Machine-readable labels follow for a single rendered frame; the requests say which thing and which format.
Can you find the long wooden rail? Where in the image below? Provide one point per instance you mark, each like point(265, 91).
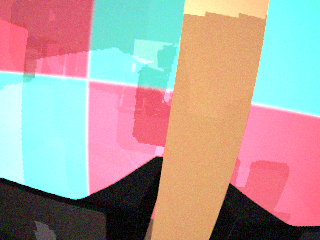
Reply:
point(219, 57)

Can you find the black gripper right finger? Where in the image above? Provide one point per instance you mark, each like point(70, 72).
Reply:
point(240, 218)

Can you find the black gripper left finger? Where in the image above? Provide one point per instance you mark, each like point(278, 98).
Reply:
point(121, 211)

